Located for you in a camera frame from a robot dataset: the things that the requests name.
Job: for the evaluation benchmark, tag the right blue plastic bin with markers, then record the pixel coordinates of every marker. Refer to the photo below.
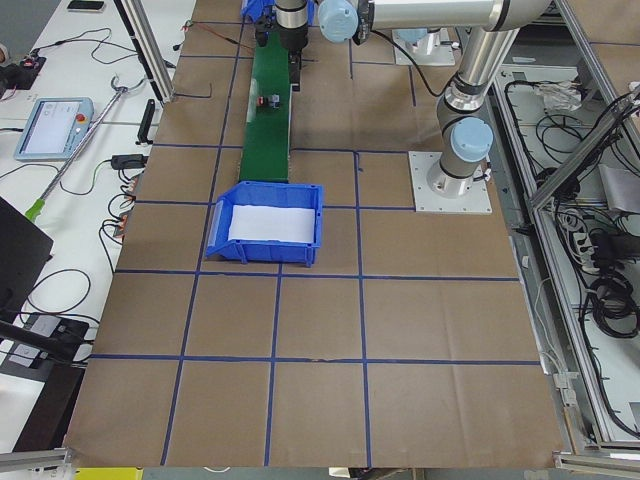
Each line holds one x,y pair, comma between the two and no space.
255,8

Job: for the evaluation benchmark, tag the teach pendant tablet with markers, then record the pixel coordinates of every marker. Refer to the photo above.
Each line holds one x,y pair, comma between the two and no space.
54,129

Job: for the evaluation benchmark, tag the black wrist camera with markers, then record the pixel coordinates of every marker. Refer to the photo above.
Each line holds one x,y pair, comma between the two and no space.
263,26

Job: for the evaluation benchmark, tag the white foam pad left bin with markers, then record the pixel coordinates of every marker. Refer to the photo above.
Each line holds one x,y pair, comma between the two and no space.
266,223

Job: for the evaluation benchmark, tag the green conveyor belt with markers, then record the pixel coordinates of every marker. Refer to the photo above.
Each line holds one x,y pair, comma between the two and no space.
265,155

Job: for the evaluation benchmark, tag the black power adapter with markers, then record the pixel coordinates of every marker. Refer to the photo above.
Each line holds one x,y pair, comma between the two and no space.
128,161

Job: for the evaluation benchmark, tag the blue plastic bin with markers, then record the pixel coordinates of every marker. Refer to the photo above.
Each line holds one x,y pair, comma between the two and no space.
255,8
309,196

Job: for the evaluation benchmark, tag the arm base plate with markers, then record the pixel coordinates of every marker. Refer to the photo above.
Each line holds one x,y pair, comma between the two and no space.
437,193

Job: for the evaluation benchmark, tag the left blue plastic bin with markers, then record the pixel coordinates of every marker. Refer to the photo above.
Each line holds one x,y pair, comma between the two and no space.
309,196

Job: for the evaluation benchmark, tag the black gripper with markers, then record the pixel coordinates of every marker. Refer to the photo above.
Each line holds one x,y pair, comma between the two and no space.
292,39

